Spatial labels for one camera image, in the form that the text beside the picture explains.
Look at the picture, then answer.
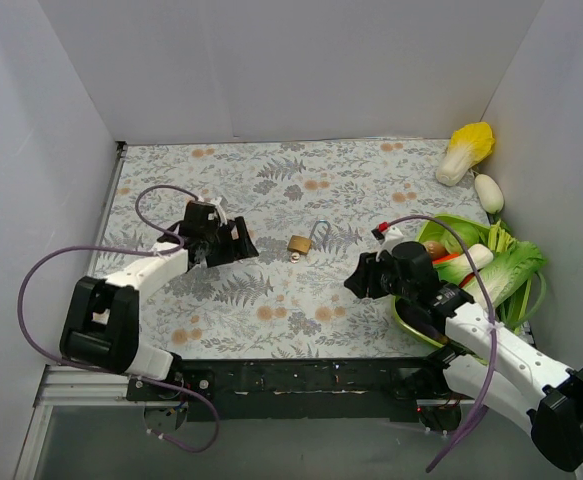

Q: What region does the brass padlock silver shackle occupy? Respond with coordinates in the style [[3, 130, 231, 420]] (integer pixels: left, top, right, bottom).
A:
[[287, 220, 331, 255]]

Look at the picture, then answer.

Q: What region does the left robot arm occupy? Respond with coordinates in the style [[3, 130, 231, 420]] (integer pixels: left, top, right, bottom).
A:
[[59, 200, 258, 400]]

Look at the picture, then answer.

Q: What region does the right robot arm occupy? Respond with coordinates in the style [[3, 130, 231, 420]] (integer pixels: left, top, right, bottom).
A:
[[344, 242, 583, 472]]

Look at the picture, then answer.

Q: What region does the purple eggplant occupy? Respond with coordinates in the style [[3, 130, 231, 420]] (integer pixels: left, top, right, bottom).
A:
[[399, 305, 447, 345]]

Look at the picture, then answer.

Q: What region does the brown kiwi potato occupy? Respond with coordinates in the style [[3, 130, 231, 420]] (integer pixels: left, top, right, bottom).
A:
[[423, 241, 448, 261]]

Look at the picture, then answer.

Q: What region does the green plastic basket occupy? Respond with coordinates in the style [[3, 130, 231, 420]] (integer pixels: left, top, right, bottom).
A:
[[391, 213, 532, 364]]

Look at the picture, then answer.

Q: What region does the orange carrot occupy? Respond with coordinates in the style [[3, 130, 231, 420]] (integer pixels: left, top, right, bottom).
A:
[[433, 253, 462, 265]]

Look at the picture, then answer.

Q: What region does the floral table mat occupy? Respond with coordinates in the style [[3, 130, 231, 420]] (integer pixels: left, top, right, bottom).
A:
[[92, 138, 486, 359]]

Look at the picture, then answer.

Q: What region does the green round cabbage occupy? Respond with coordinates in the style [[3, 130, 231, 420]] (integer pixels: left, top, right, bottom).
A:
[[439, 222, 481, 254]]

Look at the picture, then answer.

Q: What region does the white bok choy stalk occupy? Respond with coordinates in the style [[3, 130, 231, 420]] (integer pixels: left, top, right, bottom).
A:
[[454, 244, 495, 279]]

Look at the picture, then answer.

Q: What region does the green leafy lettuce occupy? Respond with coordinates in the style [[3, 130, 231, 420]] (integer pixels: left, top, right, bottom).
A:
[[480, 220, 546, 330]]

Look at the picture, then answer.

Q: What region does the white radish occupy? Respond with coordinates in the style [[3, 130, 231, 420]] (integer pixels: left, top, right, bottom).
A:
[[474, 174, 504, 214]]

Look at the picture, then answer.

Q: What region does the yellow white napa cabbage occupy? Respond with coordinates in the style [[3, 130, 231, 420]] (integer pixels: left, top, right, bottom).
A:
[[435, 122, 495, 186]]

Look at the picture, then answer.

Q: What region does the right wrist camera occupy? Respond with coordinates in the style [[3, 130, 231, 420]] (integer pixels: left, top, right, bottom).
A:
[[372, 222, 404, 259]]

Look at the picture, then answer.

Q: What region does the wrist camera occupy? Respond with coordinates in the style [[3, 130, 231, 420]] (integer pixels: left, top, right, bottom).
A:
[[202, 197, 228, 226], [372, 222, 404, 259]]

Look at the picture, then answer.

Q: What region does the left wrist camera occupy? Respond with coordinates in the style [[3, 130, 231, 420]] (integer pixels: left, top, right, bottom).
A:
[[202, 197, 228, 226]]

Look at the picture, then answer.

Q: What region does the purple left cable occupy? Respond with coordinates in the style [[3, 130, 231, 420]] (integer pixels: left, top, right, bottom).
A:
[[17, 184, 221, 454]]

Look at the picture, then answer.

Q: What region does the purple cable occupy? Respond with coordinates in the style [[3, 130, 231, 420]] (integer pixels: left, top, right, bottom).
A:
[[17, 184, 221, 454], [388, 214, 498, 474]]

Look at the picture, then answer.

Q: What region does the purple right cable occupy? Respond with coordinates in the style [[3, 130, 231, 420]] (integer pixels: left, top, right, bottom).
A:
[[388, 214, 498, 474]]

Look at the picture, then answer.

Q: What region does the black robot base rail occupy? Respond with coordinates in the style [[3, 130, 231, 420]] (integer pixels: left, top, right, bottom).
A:
[[126, 357, 463, 432]]

